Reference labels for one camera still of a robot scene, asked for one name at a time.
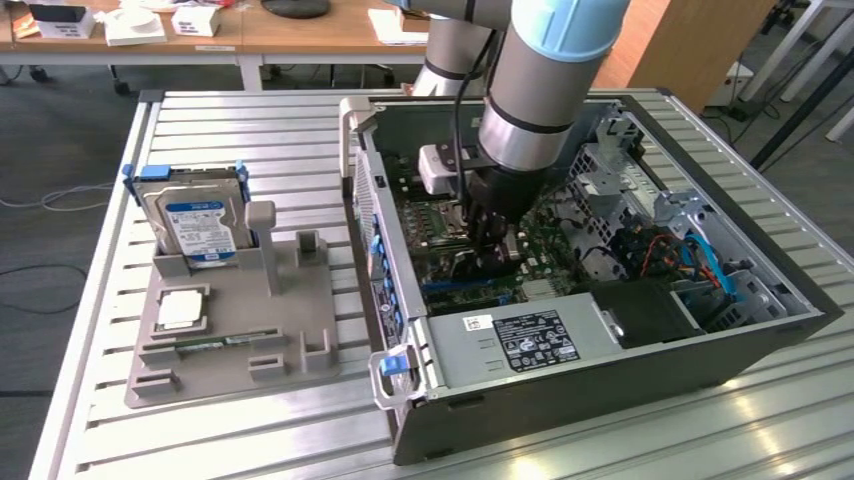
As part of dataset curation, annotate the red wire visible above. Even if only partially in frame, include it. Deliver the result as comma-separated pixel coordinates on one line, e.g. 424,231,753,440
638,233,680,279

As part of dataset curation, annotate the wooden cabinet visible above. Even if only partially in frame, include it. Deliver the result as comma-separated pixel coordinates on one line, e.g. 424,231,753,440
590,0,782,114

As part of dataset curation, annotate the orange book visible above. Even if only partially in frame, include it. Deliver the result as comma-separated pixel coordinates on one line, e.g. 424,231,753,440
10,4,43,40

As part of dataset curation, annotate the small white printed box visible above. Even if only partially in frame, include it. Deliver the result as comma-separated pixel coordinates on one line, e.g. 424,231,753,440
170,7,223,38

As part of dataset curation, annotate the wooden desk white frame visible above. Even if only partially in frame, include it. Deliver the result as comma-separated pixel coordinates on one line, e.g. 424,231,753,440
0,0,246,91
239,0,613,91

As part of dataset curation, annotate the blue expansion slot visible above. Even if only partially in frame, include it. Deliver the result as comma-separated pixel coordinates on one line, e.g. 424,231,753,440
424,278,500,294

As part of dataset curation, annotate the hard disk with blue carrier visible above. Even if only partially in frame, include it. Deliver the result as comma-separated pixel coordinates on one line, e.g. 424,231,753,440
122,160,253,271

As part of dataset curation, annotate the black slanted stand leg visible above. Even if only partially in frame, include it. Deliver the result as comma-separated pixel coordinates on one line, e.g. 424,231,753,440
748,49,854,169

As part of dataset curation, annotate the white paper stack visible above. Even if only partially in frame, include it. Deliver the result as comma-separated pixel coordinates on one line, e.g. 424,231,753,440
366,8,430,47

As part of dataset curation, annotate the white floor cable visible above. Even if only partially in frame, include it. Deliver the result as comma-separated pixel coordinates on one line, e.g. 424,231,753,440
0,180,117,211

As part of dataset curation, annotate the silver chipset heatsink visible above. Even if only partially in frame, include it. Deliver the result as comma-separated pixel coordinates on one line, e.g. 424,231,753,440
520,278,570,302

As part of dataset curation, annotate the white box with black top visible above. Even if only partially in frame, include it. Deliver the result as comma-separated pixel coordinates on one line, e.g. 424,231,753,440
30,2,97,39

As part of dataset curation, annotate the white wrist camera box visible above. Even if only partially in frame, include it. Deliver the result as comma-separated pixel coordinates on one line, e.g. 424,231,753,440
418,143,496,196

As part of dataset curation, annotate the Nvidia graphics card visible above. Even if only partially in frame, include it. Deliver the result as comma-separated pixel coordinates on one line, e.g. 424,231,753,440
430,247,522,282

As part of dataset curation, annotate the white table frame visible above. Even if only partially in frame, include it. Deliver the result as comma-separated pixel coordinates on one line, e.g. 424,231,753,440
737,0,854,144

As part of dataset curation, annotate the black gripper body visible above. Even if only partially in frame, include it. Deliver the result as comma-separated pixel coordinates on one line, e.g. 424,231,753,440
466,167,549,224

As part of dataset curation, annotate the white box with round lid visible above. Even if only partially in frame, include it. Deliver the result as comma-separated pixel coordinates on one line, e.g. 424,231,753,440
103,7,169,48

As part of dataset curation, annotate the green motherboard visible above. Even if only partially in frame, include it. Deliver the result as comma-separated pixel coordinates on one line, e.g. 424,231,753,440
393,159,600,316

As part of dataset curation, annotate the silver power supply unit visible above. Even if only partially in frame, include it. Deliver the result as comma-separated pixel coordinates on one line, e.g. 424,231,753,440
425,293,626,390

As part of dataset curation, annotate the spare green RAM stick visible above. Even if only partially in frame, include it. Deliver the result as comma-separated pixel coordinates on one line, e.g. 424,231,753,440
143,331,283,352

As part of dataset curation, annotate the white floor device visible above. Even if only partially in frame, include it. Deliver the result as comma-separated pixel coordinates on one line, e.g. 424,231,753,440
706,60,757,109

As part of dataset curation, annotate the blue SATA wire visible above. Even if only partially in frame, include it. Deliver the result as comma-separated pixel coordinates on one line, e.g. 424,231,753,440
681,230,746,304

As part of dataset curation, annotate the grey disk bay bracket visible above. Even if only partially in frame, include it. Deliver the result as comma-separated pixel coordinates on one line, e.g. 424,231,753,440
653,189,806,334

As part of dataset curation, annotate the black monitor base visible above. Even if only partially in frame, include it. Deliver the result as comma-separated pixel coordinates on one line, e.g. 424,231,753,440
259,0,333,18

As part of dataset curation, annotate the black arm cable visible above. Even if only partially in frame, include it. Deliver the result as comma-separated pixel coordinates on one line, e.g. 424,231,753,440
453,29,502,201

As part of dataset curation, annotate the metal CPU socket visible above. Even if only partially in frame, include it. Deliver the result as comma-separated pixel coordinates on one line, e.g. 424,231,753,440
437,198,480,237

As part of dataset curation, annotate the black open PC case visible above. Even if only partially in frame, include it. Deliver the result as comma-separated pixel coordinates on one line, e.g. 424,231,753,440
337,89,847,467

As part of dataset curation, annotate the spare CPU silver lid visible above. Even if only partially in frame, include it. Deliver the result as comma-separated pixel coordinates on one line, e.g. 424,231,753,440
157,292,206,331

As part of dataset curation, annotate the grey parts rack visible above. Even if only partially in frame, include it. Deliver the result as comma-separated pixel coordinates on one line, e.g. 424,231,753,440
125,199,342,411

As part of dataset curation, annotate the silver disk bay cage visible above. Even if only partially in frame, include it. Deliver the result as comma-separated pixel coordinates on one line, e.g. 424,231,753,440
565,142,673,281

